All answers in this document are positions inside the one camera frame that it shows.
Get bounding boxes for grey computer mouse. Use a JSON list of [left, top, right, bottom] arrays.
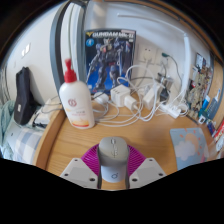
[[97, 136, 131, 184]]

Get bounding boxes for small white square clock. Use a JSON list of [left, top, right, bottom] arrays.
[[198, 114, 208, 125]]

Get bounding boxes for white power adapter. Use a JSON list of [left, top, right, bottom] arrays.
[[142, 83, 158, 111]]

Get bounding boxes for clear glass cup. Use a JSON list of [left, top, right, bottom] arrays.
[[156, 71, 174, 91]]

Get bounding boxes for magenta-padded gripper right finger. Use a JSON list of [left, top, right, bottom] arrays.
[[125, 144, 168, 190]]

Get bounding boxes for white red-pump lotion bottle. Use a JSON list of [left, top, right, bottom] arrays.
[[58, 58, 96, 130]]

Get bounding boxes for green-plug cable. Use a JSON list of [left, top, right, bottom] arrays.
[[161, 52, 184, 84]]

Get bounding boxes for black power adapter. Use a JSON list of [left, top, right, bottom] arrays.
[[159, 88, 171, 101]]

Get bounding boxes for plaid bedding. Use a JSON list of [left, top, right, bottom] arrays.
[[6, 126, 46, 164]]

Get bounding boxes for blue cloud-print mouse pad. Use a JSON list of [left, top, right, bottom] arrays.
[[169, 127, 209, 171]]

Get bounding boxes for small white plug charger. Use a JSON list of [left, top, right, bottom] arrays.
[[123, 95, 138, 112]]

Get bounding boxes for colourful toy box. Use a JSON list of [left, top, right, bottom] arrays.
[[194, 51, 214, 79]]

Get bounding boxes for blue robot model kit box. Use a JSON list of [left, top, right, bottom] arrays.
[[84, 28, 137, 96]]

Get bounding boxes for brown brick-built figure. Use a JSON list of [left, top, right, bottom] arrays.
[[186, 66, 213, 121]]

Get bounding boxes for blue spray bottle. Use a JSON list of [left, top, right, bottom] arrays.
[[208, 89, 221, 121]]

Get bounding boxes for small white rounded charger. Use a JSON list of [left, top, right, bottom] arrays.
[[93, 92, 110, 105]]

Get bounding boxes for blue snack packet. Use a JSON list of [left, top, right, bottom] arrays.
[[205, 119, 218, 134]]

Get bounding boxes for white printed mug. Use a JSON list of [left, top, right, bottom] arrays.
[[215, 136, 224, 153]]

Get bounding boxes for white wall switch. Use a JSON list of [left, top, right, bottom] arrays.
[[20, 42, 33, 58]]

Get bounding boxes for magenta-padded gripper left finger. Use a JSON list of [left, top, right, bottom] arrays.
[[59, 143, 103, 190]]

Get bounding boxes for white charging cable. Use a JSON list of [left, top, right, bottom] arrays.
[[96, 64, 161, 128]]

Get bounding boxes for white desk lamp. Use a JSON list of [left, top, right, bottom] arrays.
[[116, 13, 193, 111]]

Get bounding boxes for black bag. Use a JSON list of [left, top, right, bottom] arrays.
[[13, 66, 39, 126]]

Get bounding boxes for white wall socket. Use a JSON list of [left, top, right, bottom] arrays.
[[138, 44, 158, 64]]

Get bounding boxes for white power strip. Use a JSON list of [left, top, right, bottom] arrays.
[[159, 102, 183, 119]]

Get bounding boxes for teal blanket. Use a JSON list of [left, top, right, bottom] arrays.
[[0, 99, 16, 154]]

